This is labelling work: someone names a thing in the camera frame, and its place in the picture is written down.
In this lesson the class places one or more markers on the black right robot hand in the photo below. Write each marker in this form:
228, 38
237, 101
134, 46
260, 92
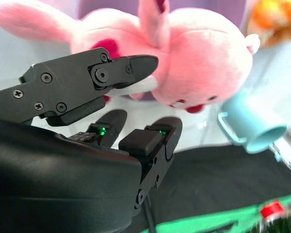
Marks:
63, 170

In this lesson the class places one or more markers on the pink plush pig doll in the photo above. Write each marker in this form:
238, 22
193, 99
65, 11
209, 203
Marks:
184, 60

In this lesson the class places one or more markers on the white round plate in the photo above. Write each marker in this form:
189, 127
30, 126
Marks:
106, 6

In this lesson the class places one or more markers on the green mat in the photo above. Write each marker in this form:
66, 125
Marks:
208, 222

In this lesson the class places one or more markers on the black cloth backdrop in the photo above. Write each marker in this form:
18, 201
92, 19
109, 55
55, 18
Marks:
220, 174

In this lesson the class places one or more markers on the light teal plastic cup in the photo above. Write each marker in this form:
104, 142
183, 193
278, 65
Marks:
257, 126

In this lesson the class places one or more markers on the small red object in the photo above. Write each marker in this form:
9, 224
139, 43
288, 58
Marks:
272, 209

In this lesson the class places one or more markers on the orange plush toy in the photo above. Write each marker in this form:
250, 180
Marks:
274, 19

